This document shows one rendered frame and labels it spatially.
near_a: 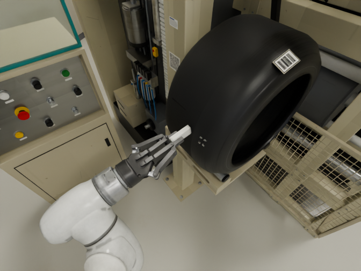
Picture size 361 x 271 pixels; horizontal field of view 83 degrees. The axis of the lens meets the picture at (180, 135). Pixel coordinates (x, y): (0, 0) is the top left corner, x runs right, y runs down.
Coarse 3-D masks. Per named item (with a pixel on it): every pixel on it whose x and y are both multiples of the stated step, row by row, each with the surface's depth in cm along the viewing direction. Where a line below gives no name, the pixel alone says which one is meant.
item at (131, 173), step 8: (128, 160) 56; (120, 168) 52; (128, 168) 52; (136, 168) 55; (144, 168) 54; (120, 176) 51; (128, 176) 52; (136, 176) 53; (144, 176) 54; (128, 184) 52
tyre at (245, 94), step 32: (224, 32) 57; (256, 32) 55; (288, 32) 54; (192, 64) 58; (224, 64) 53; (256, 64) 50; (320, 64) 64; (192, 96) 58; (224, 96) 52; (256, 96) 51; (288, 96) 89; (192, 128) 60; (224, 128) 54; (256, 128) 99; (224, 160) 64
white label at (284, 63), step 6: (282, 54) 50; (288, 54) 50; (294, 54) 50; (276, 60) 49; (282, 60) 49; (288, 60) 50; (294, 60) 50; (276, 66) 49; (282, 66) 49; (288, 66) 49; (282, 72) 49
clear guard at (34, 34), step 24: (0, 0) 62; (24, 0) 65; (48, 0) 69; (0, 24) 65; (24, 24) 69; (48, 24) 73; (72, 24) 77; (0, 48) 69; (24, 48) 73; (48, 48) 78; (72, 48) 82; (0, 72) 72
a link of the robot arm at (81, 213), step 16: (80, 192) 48; (96, 192) 49; (48, 208) 50; (64, 208) 47; (80, 208) 47; (96, 208) 48; (48, 224) 46; (64, 224) 46; (80, 224) 47; (96, 224) 48; (112, 224) 51; (48, 240) 46; (64, 240) 47; (80, 240) 48; (96, 240) 49
